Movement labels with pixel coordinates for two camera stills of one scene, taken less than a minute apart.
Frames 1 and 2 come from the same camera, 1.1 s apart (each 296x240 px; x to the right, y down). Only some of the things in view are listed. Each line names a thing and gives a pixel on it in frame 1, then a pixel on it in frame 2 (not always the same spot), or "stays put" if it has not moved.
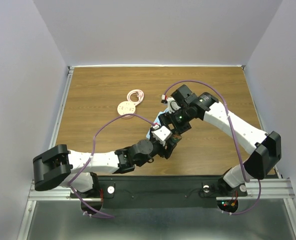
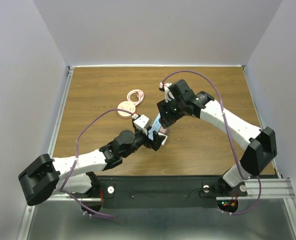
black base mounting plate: (158, 192) stays put
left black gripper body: (159, 149) to (145, 141)
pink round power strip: (125, 107) stays put
